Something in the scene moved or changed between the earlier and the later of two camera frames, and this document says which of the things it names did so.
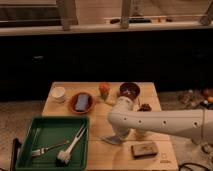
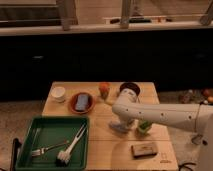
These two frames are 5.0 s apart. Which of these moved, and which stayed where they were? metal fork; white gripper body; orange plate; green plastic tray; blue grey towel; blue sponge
Moved: white gripper body; blue grey towel
Stayed: green plastic tray; orange plate; blue sponge; metal fork
